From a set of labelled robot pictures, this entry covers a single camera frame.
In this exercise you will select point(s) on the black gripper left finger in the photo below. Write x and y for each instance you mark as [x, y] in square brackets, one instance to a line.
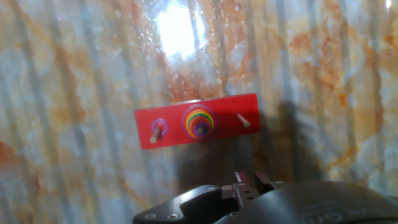
[242, 185]

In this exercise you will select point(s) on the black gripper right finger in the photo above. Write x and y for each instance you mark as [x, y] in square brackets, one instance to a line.
[264, 182]

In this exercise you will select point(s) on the red Hanoi base with pegs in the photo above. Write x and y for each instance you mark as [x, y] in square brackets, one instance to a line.
[227, 109]

